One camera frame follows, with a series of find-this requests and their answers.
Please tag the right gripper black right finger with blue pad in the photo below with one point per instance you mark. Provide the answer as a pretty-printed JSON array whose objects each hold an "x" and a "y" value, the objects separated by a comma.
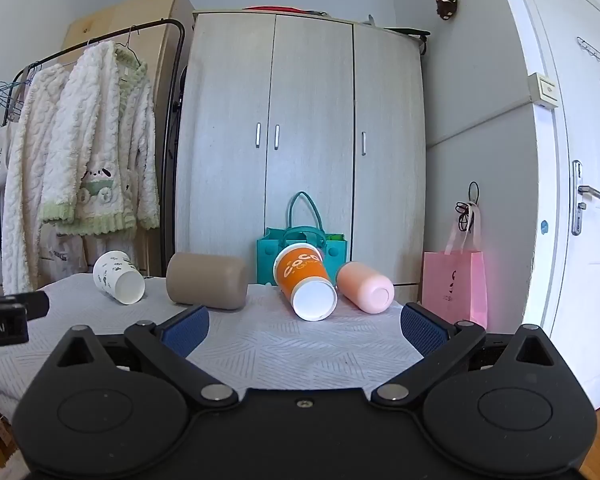
[{"x": 446, "y": 349}]

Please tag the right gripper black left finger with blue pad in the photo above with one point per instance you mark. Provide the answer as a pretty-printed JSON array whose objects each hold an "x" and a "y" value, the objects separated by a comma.
[{"x": 162, "y": 350}]

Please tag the orange white paper cup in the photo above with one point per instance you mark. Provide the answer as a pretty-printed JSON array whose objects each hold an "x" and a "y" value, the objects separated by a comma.
[{"x": 301, "y": 275}]

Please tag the beige plastic cup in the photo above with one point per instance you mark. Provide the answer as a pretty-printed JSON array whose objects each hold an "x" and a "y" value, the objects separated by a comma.
[{"x": 216, "y": 282}]

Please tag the pink plastic cup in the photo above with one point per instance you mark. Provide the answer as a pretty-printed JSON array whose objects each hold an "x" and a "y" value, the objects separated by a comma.
[{"x": 366, "y": 288}]

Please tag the white patterned paper cup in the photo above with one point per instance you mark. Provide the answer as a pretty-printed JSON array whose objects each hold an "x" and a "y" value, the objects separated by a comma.
[{"x": 115, "y": 275}]

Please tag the pink paper gift bag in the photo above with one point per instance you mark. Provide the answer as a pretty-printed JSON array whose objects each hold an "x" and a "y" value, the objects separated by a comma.
[{"x": 454, "y": 281}]

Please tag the white fluffy robe green trim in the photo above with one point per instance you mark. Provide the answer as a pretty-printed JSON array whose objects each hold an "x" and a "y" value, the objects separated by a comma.
[{"x": 100, "y": 176}]

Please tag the grey three-door wardrobe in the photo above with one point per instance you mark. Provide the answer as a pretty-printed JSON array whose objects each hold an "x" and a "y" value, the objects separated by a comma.
[{"x": 287, "y": 118}]

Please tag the black clothes rack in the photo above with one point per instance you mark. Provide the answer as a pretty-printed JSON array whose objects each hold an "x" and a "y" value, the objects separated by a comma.
[{"x": 172, "y": 117}]

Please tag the white door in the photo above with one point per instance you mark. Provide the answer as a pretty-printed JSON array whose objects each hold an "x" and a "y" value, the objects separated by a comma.
[{"x": 552, "y": 278}]

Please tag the silver door handle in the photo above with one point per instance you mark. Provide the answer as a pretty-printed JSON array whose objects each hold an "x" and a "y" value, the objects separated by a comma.
[{"x": 579, "y": 192}]

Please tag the blue wire hangers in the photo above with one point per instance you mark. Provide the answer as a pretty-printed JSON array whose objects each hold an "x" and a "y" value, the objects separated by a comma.
[{"x": 11, "y": 100}]

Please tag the white wall switch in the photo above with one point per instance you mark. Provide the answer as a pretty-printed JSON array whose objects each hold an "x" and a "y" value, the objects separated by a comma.
[{"x": 543, "y": 91}]

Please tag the brown plush wall toy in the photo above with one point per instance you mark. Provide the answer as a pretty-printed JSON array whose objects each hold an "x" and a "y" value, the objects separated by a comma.
[{"x": 446, "y": 9}]

